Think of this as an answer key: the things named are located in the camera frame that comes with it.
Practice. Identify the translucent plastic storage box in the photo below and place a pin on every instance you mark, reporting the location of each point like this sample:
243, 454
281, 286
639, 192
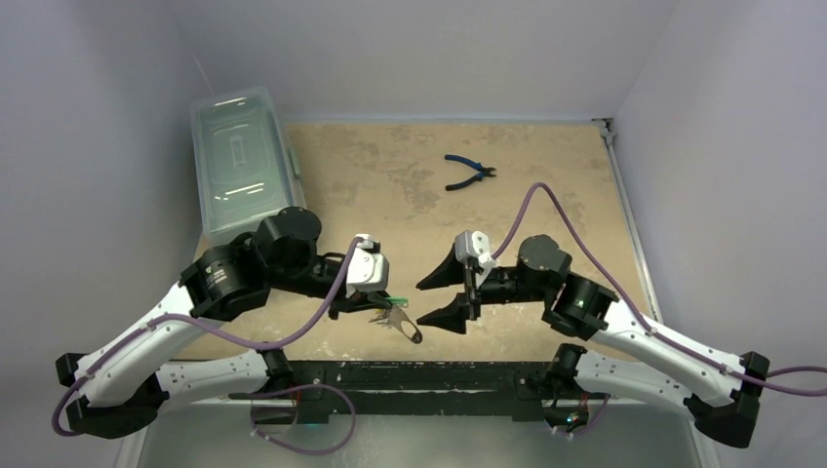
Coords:
246, 167

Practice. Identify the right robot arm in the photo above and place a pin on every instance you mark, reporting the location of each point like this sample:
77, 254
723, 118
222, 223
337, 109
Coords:
717, 391

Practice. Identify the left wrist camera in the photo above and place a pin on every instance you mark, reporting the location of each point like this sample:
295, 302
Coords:
368, 269

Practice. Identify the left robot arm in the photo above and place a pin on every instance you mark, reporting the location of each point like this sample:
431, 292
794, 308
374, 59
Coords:
178, 352

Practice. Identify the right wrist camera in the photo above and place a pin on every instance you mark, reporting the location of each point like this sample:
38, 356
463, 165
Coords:
474, 245

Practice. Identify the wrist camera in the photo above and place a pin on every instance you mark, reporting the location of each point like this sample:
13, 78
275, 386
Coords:
474, 245
368, 269

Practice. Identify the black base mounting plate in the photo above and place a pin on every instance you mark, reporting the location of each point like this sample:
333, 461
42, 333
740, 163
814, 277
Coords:
518, 390

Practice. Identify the metal keyring plate with keys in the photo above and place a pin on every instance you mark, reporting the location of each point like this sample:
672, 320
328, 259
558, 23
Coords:
391, 314

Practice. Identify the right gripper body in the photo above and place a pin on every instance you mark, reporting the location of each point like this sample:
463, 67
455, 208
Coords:
469, 289

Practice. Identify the right side aluminium rail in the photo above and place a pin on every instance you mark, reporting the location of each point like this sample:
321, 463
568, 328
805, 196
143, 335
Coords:
608, 135

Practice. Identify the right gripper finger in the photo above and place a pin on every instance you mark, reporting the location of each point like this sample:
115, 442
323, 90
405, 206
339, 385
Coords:
451, 318
448, 273

